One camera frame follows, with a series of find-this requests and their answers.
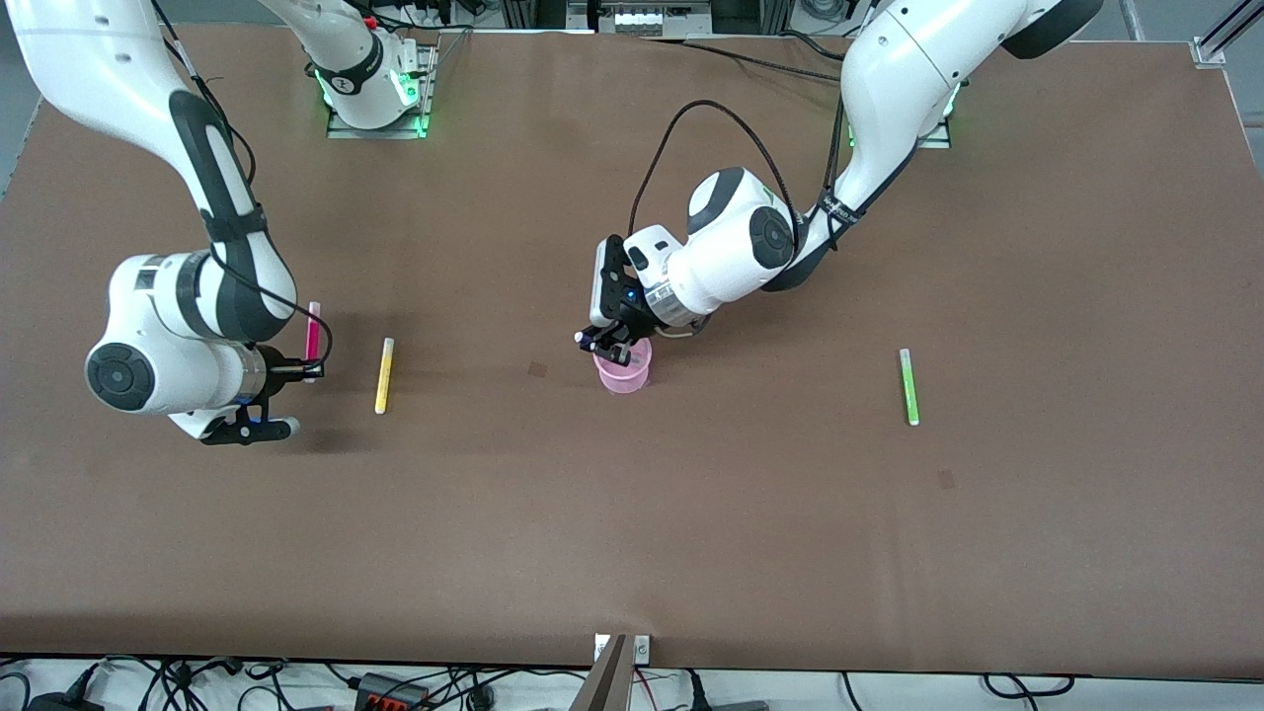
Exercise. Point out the grey camera stand post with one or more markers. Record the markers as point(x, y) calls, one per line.
point(604, 686)

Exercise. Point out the black power strip red switches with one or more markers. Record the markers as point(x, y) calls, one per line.
point(390, 691)

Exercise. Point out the white terminal block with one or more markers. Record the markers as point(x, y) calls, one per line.
point(640, 20)

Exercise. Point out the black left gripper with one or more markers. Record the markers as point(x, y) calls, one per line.
point(633, 323)

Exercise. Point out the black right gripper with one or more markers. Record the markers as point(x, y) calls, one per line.
point(279, 369)

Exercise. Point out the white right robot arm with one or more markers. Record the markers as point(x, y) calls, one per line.
point(99, 69)

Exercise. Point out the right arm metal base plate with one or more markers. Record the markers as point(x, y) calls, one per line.
point(375, 131)

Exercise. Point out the black power adapter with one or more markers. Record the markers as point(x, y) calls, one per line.
point(64, 703)

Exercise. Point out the metal table edge bracket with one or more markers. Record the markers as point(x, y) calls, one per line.
point(642, 649)

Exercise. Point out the green marker pen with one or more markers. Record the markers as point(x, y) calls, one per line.
point(908, 390)

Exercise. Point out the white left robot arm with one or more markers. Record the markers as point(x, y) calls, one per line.
point(918, 69)

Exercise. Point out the yellow marker pen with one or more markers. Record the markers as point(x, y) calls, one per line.
point(384, 375)

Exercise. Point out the pink plastic cup holder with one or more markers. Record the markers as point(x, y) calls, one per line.
point(627, 377)

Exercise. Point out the metal table corner bracket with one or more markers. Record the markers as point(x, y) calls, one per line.
point(1209, 51)

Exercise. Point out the pink marker pen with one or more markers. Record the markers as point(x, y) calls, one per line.
point(313, 331)

